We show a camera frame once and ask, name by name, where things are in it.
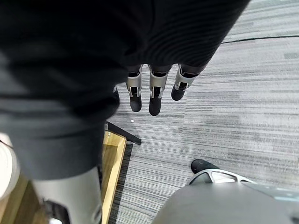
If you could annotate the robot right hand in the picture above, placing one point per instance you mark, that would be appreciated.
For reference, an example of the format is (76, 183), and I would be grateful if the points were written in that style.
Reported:
(70, 58)

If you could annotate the white slipper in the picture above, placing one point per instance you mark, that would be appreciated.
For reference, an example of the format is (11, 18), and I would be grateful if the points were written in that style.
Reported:
(8, 163)

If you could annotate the dark robot foot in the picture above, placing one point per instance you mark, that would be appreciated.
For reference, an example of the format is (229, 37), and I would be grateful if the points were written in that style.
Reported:
(202, 165)

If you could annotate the silver robot leg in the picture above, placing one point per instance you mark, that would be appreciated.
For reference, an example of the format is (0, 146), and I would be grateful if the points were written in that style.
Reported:
(217, 203)

